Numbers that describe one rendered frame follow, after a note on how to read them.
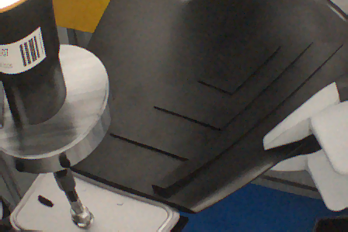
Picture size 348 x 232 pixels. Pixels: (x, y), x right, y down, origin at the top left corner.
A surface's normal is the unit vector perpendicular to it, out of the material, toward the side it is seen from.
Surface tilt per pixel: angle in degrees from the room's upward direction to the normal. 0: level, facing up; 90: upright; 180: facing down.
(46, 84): 90
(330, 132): 6
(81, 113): 0
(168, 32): 3
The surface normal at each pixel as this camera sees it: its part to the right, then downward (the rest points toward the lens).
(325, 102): -0.44, -0.51
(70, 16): -0.47, 0.67
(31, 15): 0.64, 0.49
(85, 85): -0.13, -0.69
